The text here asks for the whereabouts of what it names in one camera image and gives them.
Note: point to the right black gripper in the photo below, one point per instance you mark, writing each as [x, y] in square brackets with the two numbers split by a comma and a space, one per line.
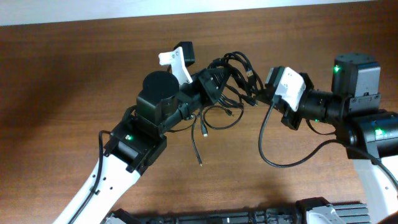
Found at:
[290, 119]

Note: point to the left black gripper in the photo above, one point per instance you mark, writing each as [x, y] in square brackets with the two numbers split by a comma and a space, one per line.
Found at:
[204, 84]

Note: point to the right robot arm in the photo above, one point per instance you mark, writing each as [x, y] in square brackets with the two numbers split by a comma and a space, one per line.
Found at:
[352, 107]

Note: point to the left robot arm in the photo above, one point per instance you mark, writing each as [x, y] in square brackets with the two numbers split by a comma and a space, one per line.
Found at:
[139, 139]

